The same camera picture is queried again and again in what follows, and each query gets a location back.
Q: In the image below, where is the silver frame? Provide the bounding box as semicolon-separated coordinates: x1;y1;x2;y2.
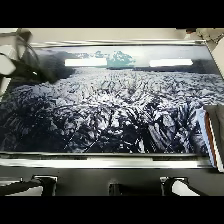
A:
0;39;214;197

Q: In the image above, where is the white garment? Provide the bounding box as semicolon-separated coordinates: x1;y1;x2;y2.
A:
208;113;224;173

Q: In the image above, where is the orange-brown garment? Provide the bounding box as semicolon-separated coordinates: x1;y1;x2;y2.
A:
204;112;219;168

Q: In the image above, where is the dark grey garment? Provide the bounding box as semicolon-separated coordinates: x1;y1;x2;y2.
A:
202;104;224;151

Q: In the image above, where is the light blue garment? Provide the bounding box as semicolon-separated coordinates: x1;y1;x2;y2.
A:
195;107;216;168

